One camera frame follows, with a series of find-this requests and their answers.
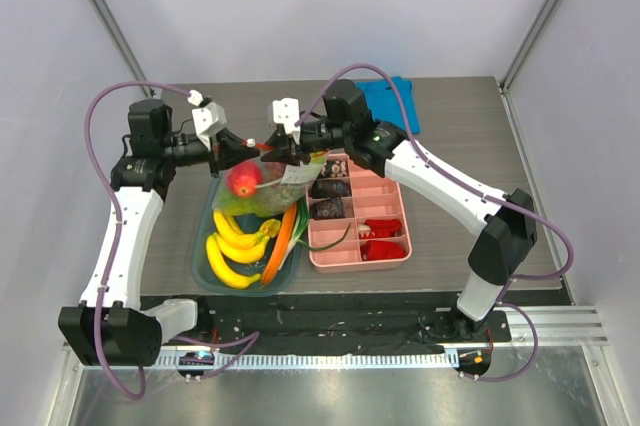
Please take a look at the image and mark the red pepper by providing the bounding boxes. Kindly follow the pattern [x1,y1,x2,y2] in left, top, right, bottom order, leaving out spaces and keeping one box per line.
[226,160,262,198]

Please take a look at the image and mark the green apple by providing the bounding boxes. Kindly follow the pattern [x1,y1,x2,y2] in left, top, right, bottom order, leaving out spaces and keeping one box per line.
[308,151,329,174]

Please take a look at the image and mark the clear zip top bag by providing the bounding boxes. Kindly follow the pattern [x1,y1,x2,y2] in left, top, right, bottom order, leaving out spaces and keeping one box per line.
[219,159,319,218]

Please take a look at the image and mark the green netted melon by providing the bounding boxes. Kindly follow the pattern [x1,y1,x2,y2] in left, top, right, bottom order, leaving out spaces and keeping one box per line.
[255,183,306,216]

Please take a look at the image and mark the green grape bunch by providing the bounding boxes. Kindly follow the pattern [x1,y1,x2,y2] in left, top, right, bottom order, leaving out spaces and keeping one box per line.
[212,190,259,216]

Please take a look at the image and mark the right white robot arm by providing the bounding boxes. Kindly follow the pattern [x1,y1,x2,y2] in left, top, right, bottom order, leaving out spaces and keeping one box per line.
[263,80,537,341]

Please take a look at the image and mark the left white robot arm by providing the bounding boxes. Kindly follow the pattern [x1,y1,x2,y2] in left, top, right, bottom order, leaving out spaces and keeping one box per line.
[58,91,259,366]

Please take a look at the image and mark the blue folded cloth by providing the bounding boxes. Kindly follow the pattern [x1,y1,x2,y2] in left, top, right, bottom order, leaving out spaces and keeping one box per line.
[356,76,421,134]

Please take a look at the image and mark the rose pattern rolled sock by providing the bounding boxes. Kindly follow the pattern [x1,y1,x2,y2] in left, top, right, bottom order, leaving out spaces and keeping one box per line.
[318,159,349,179]

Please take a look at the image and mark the dark floral rolled sock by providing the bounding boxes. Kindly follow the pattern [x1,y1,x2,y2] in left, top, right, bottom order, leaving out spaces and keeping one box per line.
[310,179,351,199]

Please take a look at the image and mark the green onion stalk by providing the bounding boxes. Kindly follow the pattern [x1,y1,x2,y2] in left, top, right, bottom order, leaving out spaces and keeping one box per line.
[287,197,354,252]

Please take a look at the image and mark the orange carrot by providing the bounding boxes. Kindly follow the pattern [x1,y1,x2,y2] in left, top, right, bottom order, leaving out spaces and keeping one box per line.
[261,204,297,285]

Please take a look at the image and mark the yellow green bell pepper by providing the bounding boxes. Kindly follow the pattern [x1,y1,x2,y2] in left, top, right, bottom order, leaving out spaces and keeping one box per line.
[258,218,281,238]

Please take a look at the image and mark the dotted dark rolled sock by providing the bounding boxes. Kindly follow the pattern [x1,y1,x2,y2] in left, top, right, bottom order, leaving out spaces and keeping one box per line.
[310,197,346,221]

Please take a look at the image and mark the yellow banana upper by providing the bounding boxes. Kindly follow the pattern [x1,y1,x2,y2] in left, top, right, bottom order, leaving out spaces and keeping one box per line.
[213,210,270,250]

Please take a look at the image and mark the yellow banana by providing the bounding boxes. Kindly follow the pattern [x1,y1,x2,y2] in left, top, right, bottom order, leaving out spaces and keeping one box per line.
[213,210,270,250]
[205,235,261,290]
[213,233,270,265]

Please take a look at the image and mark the pink divided organizer tray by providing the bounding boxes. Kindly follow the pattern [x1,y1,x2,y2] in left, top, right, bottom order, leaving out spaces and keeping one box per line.
[307,153,412,273]

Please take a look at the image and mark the teal plastic fruit bin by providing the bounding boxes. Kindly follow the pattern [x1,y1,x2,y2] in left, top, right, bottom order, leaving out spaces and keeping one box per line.
[190,178,302,297]

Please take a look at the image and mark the yellow banana middle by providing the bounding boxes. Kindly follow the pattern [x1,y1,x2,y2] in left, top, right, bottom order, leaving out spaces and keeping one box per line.
[213,233,270,265]

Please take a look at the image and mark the yellow banana lower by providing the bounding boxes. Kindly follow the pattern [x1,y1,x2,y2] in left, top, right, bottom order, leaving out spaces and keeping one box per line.
[205,235,261,290]

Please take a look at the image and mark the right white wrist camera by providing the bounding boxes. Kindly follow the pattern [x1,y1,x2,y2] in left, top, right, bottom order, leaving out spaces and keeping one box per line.
[269,97,301,145]

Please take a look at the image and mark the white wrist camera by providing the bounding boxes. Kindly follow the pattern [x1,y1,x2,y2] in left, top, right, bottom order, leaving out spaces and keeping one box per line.
[187,90,227,151]
[269,97,301,145]

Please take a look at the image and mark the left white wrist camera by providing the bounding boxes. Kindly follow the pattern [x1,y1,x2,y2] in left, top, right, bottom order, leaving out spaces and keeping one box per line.
[187,90,227,151]

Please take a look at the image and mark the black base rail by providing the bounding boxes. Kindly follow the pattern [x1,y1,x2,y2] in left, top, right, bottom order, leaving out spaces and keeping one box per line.
[139,289,514,355]

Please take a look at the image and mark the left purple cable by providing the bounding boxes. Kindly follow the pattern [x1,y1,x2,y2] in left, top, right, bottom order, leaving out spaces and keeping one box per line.
[83,81,262,401]

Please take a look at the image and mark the purple cable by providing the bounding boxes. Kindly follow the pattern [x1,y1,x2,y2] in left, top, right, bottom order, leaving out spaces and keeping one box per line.
[83,81,262,401]
[297,63,575,383]

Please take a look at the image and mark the slotted cable duct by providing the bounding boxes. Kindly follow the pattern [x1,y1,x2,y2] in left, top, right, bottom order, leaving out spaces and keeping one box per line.
[153,349,459,371]

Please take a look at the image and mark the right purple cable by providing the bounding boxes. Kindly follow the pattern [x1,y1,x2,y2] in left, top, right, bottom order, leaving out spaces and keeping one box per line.
[297,63,575,383]

